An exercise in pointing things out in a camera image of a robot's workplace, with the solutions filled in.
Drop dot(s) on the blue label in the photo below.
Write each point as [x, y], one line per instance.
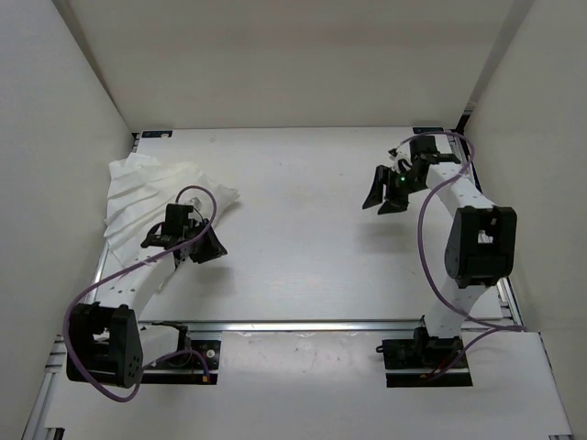
[427, 129]
[157, 134]

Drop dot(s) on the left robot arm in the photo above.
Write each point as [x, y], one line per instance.
[106, 344]

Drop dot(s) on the white pleated skirt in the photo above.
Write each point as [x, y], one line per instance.
[139, 191]

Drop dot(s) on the front aluminium rail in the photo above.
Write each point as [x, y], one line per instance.
[300, 326]

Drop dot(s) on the left blue label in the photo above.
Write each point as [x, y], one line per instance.
[157, 134]

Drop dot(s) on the left aluminium frame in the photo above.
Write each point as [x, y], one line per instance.
[37, 427]

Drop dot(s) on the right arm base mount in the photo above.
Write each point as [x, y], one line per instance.
[425, 361]

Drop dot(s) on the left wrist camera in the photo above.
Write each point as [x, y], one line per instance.
[195, 202]

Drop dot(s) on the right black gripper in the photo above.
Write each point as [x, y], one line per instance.
[392, 203]

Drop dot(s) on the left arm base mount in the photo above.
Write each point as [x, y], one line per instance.
[194, 361]

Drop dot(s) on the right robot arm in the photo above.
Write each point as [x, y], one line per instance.
[481, 244]

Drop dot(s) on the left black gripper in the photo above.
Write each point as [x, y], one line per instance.
[214, 247]

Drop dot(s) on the right blue label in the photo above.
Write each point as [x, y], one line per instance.
[427, 129]

